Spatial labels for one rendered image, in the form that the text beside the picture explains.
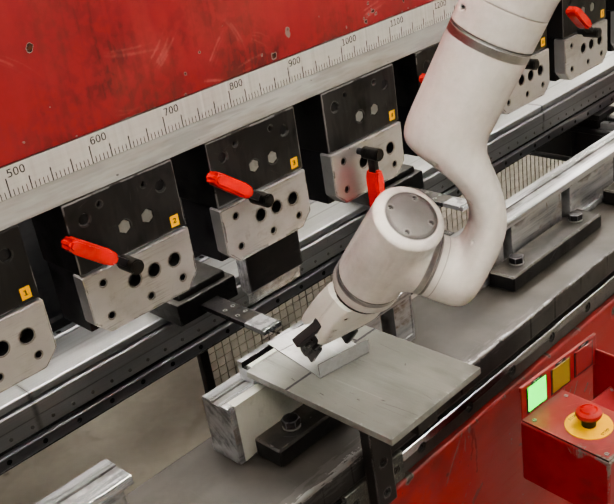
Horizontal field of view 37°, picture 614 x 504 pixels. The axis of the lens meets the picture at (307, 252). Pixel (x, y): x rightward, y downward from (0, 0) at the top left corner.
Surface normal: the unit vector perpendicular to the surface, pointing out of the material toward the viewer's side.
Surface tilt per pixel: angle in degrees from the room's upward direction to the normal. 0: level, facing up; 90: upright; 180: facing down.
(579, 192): 90
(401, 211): 39
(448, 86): 78
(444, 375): 0
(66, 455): 0
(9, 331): 90
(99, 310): 90
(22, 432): 90
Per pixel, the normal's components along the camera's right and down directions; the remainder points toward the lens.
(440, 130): -0.41, 0.36
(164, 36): 0.70, 0.22
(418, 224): 0.28, -0.47
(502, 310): -0.14, -0.89
